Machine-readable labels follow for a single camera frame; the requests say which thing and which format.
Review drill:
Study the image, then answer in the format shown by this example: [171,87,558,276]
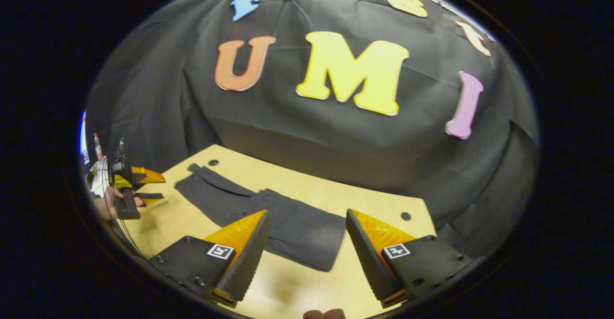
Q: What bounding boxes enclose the black backdrop cloth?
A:
[84,0,542,262]

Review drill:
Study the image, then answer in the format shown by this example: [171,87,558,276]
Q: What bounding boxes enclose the white and red equipment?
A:
[88,132,114,198]

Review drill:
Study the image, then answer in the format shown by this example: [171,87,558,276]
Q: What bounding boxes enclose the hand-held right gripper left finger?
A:
[149,209,271,309]

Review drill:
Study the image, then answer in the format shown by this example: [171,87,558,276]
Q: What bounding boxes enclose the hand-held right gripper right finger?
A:
[345,208,474,309]

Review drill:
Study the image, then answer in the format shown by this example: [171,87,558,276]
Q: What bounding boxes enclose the black jeans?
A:
[174,163,347,272]

